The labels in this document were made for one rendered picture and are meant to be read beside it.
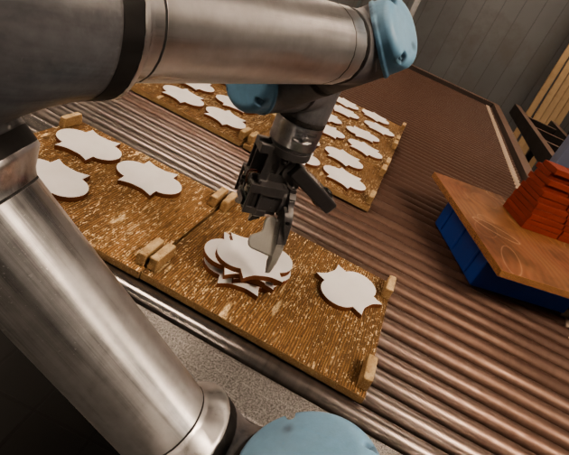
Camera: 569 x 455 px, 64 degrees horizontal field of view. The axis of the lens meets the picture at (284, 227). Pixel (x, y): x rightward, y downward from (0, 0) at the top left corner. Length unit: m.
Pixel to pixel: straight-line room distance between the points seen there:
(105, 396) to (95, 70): 0.24
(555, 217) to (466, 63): 4.93
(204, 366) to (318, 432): 0.33
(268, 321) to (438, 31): 5.70
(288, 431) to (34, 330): 0.21
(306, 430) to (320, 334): 0.41
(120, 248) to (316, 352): 0.37
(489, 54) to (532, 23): 0.52
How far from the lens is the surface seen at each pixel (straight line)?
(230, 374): 0.71
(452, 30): 6.29
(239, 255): 0.81
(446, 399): 0.91
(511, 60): 6.40
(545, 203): 1.49
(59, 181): 0.95
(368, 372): 0.76
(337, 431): 0.41
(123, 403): 0.40
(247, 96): 0.56
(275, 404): 0.71
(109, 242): 0.83
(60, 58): 0.25
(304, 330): 0.80
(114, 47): 0.26
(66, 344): 0.37
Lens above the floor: 1.45
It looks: 30 degrees down
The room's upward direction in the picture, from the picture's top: 24 degrees clockwise
